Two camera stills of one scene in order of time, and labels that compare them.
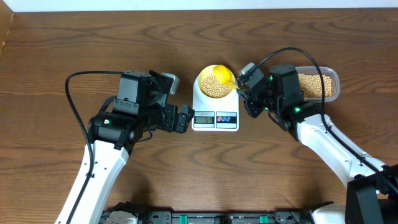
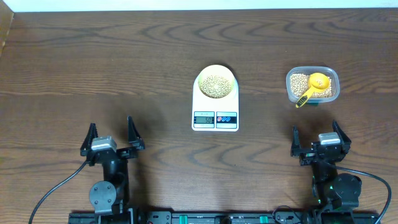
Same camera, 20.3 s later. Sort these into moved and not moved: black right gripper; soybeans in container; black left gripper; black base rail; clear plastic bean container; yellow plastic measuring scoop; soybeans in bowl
Moved: black right gripper; black left gripper; yellow plastic measuring scoop
Not moved: soybeans in bowl; soybeans in container; black base rail; clear plastic bean container
